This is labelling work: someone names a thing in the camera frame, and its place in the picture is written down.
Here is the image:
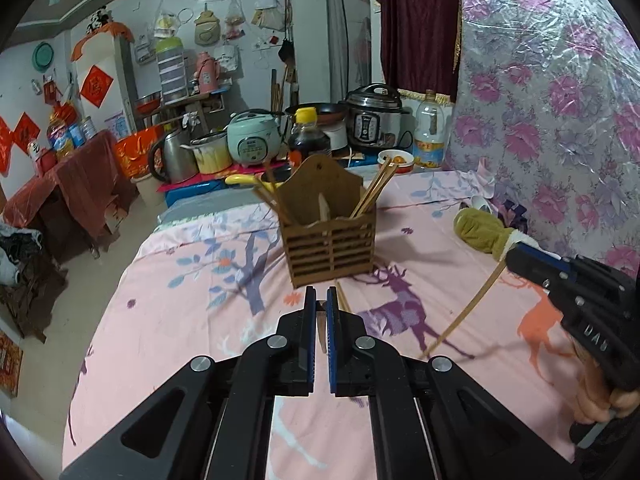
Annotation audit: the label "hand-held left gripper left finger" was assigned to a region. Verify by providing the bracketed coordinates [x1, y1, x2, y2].
[60, 286, 317, 480]

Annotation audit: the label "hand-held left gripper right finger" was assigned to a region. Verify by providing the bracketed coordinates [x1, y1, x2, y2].
[326, 286, 583, 480]

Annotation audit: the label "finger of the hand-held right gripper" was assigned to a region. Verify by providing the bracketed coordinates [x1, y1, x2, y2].
[519, 242, 577, 279]
[505, 247, 569, 294]

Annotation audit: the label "wooden slatted utensil holder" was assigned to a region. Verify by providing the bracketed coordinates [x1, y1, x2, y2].
[276, 154, 377, 289]

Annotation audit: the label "bundle of wooden chopsticks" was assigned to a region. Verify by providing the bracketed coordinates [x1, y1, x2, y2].
[349, 156, 402, 219]

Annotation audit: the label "person's right hand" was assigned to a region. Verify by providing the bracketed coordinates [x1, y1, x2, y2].
[572, 349, 640, 424]

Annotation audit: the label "dark purple ruffled cloth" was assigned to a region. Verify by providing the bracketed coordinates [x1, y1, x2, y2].
[495, 200, 529, 234]

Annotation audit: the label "olive and white plush sock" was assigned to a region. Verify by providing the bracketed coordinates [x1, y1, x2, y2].
[454, 207, 541, 263]

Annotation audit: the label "pink cloth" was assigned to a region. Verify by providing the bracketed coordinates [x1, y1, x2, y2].
[472, 157, 497, 198]

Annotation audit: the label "pink deer-print bedsheet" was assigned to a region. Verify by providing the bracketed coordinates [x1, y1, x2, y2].
[62, 170, 601, 480]

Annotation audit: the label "cooking oil bottle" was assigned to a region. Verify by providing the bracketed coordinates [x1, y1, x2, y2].
[413, 90, 447, 170]

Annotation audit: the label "red and white bowl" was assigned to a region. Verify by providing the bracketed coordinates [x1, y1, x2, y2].
[377, 149, 415, 173]

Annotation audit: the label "floral pink purple curtain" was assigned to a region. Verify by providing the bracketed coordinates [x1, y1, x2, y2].
[447, 0, 640, 281]

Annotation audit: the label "yellow plastic utensil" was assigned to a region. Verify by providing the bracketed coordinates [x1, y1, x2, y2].
[225, 174, 281, 192]

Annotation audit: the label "blue plastic tray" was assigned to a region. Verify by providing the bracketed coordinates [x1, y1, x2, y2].
[157, 180, 232, 207]

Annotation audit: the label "steel electric pressure cooker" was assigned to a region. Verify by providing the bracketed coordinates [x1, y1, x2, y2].
[345, 83, 412, 157]

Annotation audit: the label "soy sauce bottle yellow cap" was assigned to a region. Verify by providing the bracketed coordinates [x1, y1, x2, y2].
[288, 107, 332, 161]

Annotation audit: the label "white electric cooker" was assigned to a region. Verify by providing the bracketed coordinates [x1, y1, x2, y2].
[320, 121, 348, 151]

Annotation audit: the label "pale green rice cooker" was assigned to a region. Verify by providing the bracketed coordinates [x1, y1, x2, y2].
[227, 110, 281, 166]

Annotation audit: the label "yellow and white pot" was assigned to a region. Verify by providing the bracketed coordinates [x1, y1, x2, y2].
[181, 131, 233, 175]

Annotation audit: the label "white trash bin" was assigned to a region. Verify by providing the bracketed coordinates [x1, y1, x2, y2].
[132, 175, 166, 207]

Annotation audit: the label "steel kettle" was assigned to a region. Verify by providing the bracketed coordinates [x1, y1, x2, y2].
[148, 128, 198, 184]

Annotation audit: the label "black wok pan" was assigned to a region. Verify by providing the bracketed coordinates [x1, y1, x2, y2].
[284, 102, 348, 123]

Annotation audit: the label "orange red box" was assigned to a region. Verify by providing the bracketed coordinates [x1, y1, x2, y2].
[114, 127, 166, 178]

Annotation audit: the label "dark red curtain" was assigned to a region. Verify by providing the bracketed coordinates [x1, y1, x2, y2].
[376, 0, 461, 103]

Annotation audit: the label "red cloth covered table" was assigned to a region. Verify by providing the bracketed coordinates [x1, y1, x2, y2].
[2, 129, 138, 261]

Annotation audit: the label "pink thermos jug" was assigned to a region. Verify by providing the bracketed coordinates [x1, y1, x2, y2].
[195, 51, 219, 95]

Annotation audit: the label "pile of dark clothes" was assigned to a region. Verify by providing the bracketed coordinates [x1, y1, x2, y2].
[0, 225, 68, 306]

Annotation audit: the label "green lidded stacked container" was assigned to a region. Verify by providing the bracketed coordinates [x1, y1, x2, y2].
[156, 36, 190, 106]

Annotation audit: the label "blue tin cans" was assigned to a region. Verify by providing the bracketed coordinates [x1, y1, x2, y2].
[67, 116, 98, 148]

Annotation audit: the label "oil bottle with blue label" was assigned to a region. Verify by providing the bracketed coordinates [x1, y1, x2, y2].
[47, 112, 75, 161]

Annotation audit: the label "white refrigerator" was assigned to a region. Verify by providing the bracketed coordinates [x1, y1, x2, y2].
[70, 22, 142, 136]

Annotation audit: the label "beige hanging bag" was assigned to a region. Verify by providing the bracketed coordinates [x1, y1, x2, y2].
[194, 5, 221, 47]

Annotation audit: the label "red diamond paper decoration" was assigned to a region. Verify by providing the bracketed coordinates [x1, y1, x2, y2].
[80, 65, 113, 107]

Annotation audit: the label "black and white plush toy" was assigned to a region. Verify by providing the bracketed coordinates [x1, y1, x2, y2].
[87, 6, 112, 36]

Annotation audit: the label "green round plate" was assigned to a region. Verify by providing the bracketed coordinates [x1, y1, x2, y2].
[32, 41, 55, 72]

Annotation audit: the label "red paper wall decorations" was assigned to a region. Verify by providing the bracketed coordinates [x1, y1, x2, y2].
[0, 112, 42, 172]

